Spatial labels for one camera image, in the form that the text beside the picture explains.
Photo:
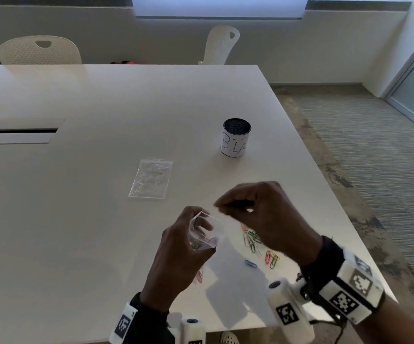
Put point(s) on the person's left hand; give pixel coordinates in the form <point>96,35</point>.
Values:
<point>173,268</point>

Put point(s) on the person's right hand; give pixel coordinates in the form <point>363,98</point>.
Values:
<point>275,218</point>

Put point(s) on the pile of colourful paper clips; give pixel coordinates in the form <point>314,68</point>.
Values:
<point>251,235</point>

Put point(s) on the smooth clear plastic bag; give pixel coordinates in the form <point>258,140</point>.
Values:
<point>216,231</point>

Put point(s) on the white paper cup black rim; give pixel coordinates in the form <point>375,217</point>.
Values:
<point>235,148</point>

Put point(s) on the crinkled clear plastic bag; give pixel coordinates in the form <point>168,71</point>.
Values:
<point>151,179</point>

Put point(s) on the marker-tagged black wristband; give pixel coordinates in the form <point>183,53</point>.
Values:
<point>146,322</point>
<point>350,290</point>

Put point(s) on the white perforated shoe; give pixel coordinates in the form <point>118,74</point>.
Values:
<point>228,338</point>

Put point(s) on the white table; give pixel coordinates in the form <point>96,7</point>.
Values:
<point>121,100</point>

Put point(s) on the white perforated chair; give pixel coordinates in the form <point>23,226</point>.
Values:
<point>38,53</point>
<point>217,46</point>

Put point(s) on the white roller blind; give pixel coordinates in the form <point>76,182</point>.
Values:
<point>221,6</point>

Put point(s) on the white cylindrical wrist camera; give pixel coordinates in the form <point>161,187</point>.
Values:
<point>192,331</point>
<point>287,311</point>

